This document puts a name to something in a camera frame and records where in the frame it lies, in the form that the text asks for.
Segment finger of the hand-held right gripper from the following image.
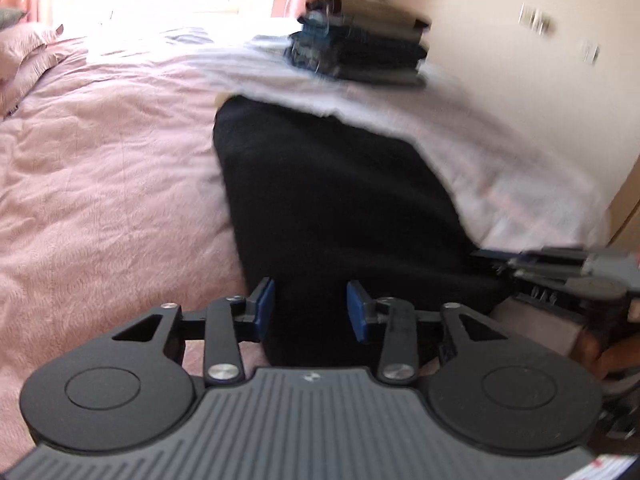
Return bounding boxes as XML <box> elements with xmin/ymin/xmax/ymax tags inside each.
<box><xmin>505</xmin><ymin>260</ymin><xmax>587</xmax><ymax>284</ymax></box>
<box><xmin>472</xmin><ymin>247</ymin><xmax>590</xmax><ymax>267</ymax></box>

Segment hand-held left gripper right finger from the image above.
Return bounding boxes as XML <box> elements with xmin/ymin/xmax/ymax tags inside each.
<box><xmin>346</xmin><ymin>280</ymin><xmax>523</xmax><ymax>387</ymax></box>

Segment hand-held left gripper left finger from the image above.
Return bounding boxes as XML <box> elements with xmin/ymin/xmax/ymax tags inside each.
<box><xmin>97</xmin><ymin>276</ymin><xmax>277</xmax><ymax>387</ymax></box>

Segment black sweater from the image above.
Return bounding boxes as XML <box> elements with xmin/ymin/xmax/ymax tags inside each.
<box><xmin>212</xmin><ymin>95</ymin><xmax>511</xmax><ymax>368</ymax></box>

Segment person's right hand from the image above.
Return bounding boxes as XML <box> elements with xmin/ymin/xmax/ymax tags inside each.
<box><xmin>575</xmin><ymin>327</ymin><xmax>640</xmax><ymax>387</ymax></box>

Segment bed with pink cover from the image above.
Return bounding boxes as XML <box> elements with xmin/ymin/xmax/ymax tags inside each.
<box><xmin>0</xmin><ymin>17</ymin><xmax>613</xmax><ymax>441</ymax></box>

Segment folded grey-blue pants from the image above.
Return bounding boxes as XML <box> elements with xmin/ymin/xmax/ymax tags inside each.
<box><xmin>320</xmin><ymin>67</ymin><xmax>429</xmax><ymax>89</ymax></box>

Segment folded dark jeans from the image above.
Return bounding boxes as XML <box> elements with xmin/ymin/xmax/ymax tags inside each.
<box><xmin>285</xmin><ymin>42</ymin><xmax>427</xmax><ymax>79</ymax></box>

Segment folded blue jeans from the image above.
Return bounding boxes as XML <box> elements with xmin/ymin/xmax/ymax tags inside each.
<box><xmin>290</xmin><ymin>30</ymin><xmax>429</xmax><ymax>59</ymax></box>

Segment folded grey garment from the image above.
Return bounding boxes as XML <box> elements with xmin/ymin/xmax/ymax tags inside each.
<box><xmin>300</xmin><ymin>15</ymin><xmax>427</xmax><ymax>44</ymax></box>

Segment folded grey dark-trimmed sweater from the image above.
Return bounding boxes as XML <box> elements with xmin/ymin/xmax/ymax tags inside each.
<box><xmin>305</xmin><ymin>0</ymin><xmax>432</xmax><ymax>31</ymax></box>

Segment folded pink quilt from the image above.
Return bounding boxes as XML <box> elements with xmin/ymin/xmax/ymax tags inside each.
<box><xmin>0</xmin><ymin>55</ymin><xmax>66</xmax><ymax>117</ymax></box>

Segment pink pillow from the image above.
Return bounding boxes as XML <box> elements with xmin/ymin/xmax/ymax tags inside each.
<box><xmin>0</xmin><ymin>24</ymin><xmax>65</xmax><ymax>83</ymax></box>

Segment wooden door frame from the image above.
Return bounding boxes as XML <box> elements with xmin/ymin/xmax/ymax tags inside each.
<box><xmin>606</xmin><ymin>157</ymin><xmax>640</xmax><ymax>253</ymax></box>

